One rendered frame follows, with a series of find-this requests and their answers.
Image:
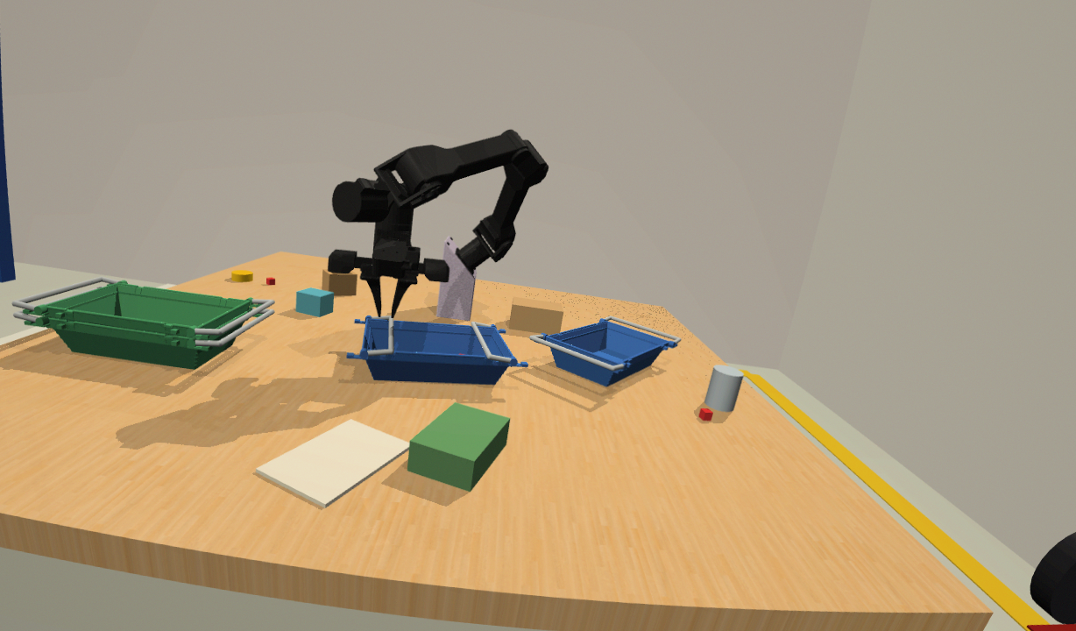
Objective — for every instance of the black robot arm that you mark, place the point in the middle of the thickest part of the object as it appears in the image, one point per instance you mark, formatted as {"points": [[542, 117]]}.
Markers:
{"points": [[428, 171]]}

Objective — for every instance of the green rectangular block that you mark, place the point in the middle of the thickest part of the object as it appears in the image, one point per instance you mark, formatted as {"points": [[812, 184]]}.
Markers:
{"points": [[458, 446]]}

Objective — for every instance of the cream flat rectangular pad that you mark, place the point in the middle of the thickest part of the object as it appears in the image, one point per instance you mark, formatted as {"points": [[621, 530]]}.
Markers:
{"points": [[328, 466]]}

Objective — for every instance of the grey cylinder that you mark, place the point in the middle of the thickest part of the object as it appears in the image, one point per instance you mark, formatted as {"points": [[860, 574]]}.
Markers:
{"points": [[724, 388]]}

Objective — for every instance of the light blue cube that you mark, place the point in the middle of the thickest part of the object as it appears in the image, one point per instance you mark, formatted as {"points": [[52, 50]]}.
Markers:
{"points": [[315, 302]]}

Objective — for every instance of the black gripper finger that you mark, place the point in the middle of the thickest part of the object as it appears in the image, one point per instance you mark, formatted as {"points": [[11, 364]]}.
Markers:
{"points": [[374, 284], [402, 286]]}

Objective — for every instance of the blue plastic tray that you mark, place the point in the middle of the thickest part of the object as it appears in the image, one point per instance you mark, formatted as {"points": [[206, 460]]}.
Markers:
{"points": [[606, 352], [428, 352]]}

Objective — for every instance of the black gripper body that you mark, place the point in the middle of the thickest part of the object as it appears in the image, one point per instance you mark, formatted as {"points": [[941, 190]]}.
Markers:
{"points": [[345, 261]]}

